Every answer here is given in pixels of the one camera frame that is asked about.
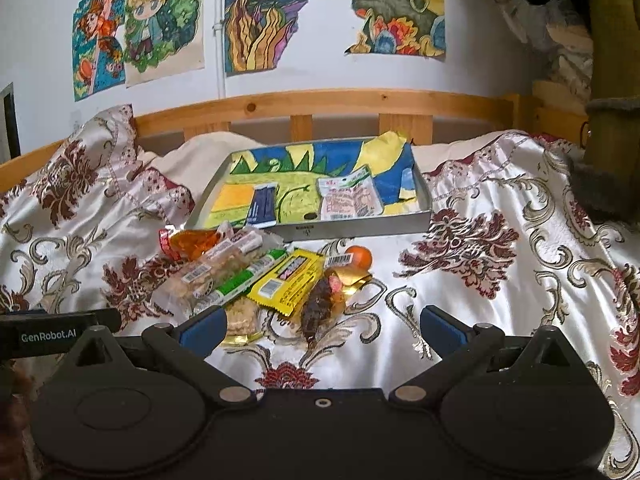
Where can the orange-haired figure wall poster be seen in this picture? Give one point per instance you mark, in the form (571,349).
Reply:
(97,45)

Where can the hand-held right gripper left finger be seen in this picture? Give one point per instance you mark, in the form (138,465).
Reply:
(202,332)

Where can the grey patterned cloth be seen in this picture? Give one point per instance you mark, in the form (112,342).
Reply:
(545,25)

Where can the person's left forearm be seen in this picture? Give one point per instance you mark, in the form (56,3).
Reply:
(15,410)

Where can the green and white snack stick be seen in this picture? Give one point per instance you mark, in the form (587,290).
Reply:
(240,280)

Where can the dark wall frame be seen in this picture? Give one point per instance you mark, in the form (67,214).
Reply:
(9,120)

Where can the blonde figure wall poster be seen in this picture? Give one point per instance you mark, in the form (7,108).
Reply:
(160,25)

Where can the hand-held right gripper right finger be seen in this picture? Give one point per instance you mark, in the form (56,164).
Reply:
(442,332)

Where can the yellow cat tree post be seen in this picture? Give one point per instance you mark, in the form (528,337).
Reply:
(612,40)

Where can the clear packet of pink snacks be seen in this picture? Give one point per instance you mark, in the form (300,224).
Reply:
(350,197)

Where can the dark blue snack packet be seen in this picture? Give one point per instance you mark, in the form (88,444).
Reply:
(261,205)

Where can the yellowish clear snack packet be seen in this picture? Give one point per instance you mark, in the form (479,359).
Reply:
(242,320)

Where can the clear-wrapped cracker bar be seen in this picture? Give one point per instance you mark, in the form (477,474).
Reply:
(225,255)

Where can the orange jelly cup packet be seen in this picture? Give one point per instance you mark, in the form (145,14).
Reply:
(192,241)

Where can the yellow snack packet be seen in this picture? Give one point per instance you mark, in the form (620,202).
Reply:
(287,280)

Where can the colourful drawing paper liner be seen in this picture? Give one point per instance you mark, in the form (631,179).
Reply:
(280,180)

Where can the orange mandarin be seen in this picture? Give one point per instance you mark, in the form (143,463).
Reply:
(361,256)

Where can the swirly plants wall poster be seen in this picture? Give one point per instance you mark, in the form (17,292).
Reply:
(265,15)

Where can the wooden bed rail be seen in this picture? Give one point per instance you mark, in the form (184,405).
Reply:
(320,102)

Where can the grey metal tray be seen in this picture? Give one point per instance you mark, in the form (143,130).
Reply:
(350,227)

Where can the white wall pipe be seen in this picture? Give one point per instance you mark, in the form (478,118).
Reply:
(218,35)

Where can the brown snack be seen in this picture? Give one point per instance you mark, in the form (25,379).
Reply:
(317,310)

